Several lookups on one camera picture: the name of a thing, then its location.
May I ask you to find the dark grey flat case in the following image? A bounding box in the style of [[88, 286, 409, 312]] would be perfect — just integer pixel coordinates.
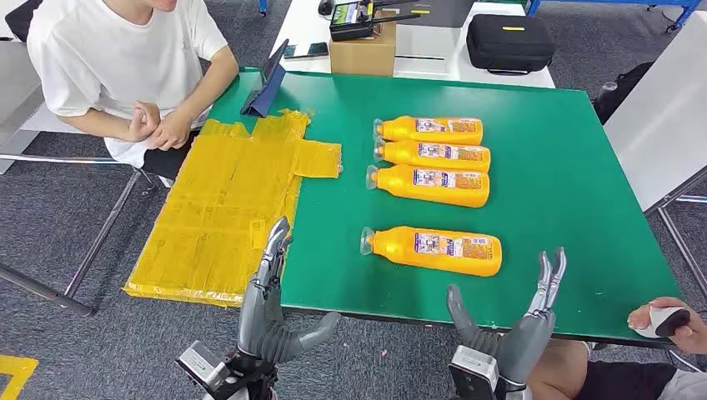
[[381, 0, 476, 28]]

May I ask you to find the black antenna remote controller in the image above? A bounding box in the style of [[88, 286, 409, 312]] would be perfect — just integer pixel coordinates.
[[329, 0, 424, 43]]

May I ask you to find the stainless steel table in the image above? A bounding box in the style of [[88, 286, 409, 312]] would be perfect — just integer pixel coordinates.
[[0, 41, 142, 318]]

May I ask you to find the yellow taped cardboard sheet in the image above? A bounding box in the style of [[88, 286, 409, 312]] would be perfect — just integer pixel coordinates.
[[122, 109, 343, 308]]

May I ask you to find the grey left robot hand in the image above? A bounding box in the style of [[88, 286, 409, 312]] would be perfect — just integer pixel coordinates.
[[237, 216, 343, 366]]

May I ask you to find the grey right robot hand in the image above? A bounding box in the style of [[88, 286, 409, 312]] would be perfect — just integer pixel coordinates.
[[446, 247, 569, 386]]

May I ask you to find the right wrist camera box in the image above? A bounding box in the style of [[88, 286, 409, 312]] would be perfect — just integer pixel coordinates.
[[448, 346, 501, 400]]

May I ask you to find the black smartphone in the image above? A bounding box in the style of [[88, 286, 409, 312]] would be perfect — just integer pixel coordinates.
[[283, 42, 330, 60]]

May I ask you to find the person's left hand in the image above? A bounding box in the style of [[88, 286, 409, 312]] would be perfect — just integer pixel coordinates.
[[148, 110, 194, 152], [628, 297, 707, 356]]

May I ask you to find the tablet in blue case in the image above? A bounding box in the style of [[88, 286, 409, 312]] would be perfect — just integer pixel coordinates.
[[240, 38, 290, 118]]

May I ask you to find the black and white puck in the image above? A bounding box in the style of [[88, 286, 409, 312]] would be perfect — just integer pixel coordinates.
[[634, 306, 691, 339]]

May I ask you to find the black carrying case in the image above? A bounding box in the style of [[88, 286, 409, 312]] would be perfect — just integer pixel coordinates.
[[466, 13, 557, 76], [4, 0, 44, 43]]

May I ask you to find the person's right hand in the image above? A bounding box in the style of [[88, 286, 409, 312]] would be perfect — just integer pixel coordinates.
[[122, 101, 163, 143]]

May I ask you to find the white table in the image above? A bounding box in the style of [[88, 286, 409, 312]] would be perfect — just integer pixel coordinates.
[[268, 0, 556, 89]]

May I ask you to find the black backpack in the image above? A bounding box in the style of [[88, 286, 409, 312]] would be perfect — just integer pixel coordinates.
[[592, 62, 655, 126]]

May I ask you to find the person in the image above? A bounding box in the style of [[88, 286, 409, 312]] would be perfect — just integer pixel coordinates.
[[524, 297, 707, 400], [26, 0, 240, 181]]

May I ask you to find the orange detergent bottle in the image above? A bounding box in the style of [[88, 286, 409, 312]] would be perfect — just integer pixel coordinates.
[[365, 163, 491, 209], [373, 137, 492, 174], [373, 115, 484, 147], [359, 225, 503, 278]]

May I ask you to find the pale grey table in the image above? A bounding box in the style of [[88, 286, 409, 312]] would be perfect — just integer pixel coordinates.
[[603, 11, 707, 302]]

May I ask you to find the blue metal rack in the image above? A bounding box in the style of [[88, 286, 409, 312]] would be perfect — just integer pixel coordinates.
[[526, 0, 703, 34]]

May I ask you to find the brown cardboard box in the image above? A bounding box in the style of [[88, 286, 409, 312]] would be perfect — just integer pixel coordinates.
[[329, 12, 398, 78]]

